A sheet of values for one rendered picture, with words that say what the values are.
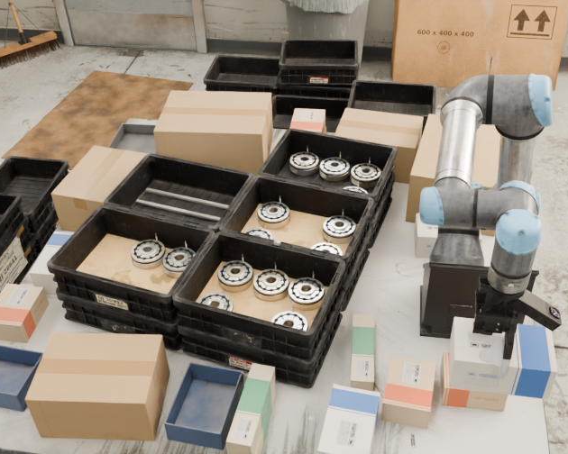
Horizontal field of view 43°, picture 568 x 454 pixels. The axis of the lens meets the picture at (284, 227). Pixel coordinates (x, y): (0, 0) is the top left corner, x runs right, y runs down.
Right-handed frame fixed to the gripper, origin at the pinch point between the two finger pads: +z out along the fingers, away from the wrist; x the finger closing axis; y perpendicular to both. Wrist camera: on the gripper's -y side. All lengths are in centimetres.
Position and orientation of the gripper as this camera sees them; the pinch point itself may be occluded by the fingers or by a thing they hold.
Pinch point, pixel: (501, 351)
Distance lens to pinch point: 157.6
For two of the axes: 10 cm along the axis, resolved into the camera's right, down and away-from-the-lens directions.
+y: -9.8, -0.9, 1.6
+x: -1.8, 6.4, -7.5
